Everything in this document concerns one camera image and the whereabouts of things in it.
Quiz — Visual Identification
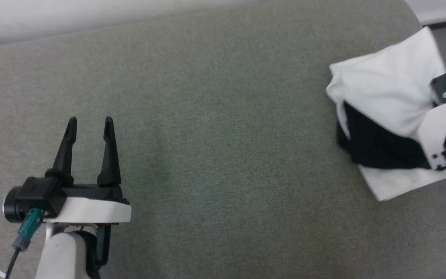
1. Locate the left teal-plug black cable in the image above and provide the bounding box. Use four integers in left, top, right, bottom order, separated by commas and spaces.
4, 208, 46, 279

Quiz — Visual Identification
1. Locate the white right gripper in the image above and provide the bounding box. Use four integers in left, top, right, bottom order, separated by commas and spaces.
417, 92, 446, 172

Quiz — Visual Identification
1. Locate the grey-green fabric sofa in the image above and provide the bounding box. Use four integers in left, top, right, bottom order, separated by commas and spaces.
0, 0, 446, 279

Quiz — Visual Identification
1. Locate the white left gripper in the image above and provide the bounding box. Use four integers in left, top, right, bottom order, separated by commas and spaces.
44, 116, 132, 226

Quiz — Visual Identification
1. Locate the white and black shirt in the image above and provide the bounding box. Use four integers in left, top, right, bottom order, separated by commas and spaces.
325, 26, 446, 202

